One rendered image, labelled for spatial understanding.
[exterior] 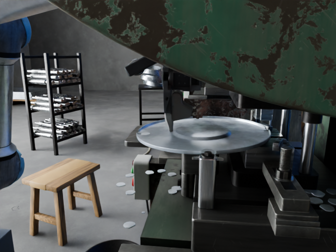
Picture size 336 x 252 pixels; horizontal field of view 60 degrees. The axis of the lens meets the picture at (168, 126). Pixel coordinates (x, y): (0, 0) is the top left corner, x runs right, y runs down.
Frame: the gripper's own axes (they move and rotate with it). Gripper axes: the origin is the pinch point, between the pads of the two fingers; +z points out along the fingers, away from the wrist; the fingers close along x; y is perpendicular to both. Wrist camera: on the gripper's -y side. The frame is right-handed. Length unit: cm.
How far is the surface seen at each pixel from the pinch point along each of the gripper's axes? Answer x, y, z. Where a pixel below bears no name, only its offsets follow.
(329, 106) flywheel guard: -47, 14, -14
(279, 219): -25.5, 18.9, 6.5
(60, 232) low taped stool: 57, -61, 73
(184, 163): -5.5, 4.1, 6.9
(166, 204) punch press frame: -8.4, 0.6, 15.1
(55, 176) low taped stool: 68, -67, 47
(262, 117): -3.0, 20.0, -3.2
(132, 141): -7.5, -6.5, 1.7
